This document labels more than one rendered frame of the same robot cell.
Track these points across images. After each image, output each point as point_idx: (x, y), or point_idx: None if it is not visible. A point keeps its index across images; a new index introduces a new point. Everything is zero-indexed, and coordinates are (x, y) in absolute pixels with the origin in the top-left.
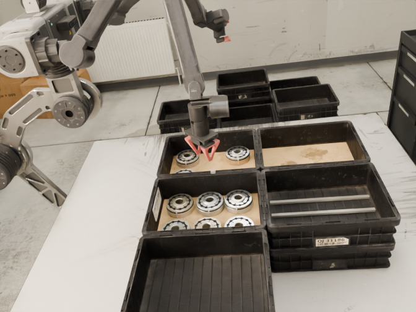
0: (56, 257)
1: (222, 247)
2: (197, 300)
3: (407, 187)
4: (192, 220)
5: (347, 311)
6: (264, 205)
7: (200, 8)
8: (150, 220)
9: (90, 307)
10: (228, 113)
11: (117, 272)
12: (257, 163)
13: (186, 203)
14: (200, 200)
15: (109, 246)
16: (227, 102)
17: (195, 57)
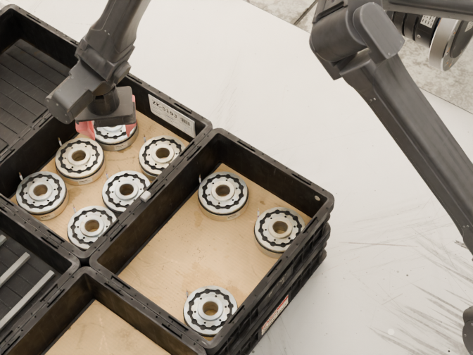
0: (268, 41)
1: None
2: (1, 104)
3: None
4: (124, 162)
5: None
6: (8, 208)
7: (442, 206)
8: (131, 84)
9: (146, 53)
10: (45, 105)
11: (174, 93)
12: (101, 269)
13: (149, 160)
14: (137, 179)
15: (232, 100)
16: (48, 97)
17: (96, 24)
